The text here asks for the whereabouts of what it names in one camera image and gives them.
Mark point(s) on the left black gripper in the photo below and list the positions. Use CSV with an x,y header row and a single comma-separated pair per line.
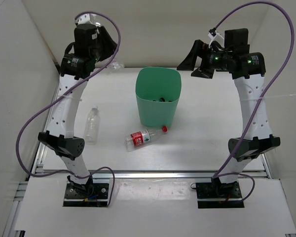
x,y
110,46

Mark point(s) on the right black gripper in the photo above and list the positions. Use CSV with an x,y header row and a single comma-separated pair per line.
x,y
189,63

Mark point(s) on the blue label water bottle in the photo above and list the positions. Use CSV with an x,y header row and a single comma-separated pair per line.
x,y
114,66

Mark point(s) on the small pepsi bottle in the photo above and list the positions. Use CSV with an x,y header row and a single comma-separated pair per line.
x,y
164,100

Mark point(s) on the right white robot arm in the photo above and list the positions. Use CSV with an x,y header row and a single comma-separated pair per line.
x,y
231,53

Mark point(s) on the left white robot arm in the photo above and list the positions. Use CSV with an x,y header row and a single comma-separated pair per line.
x,y
59,135

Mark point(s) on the green plastic bin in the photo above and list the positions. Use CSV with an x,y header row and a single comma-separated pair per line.
x,y
153,83

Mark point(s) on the clear unlabelled plastic bottle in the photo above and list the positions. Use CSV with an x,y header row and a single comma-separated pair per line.
x,y
92,126

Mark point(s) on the red label plastic bottle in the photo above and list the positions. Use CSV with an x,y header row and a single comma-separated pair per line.
x,y
143,137

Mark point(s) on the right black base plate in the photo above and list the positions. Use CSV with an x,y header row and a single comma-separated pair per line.
x,y
212,195

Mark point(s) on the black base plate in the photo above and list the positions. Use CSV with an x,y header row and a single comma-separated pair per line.
x,y
98,197
212,195

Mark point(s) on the aluminium rail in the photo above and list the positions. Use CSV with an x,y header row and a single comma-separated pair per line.
x,y
191,174

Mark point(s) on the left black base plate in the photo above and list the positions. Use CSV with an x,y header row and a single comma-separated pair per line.
x,y
98,197

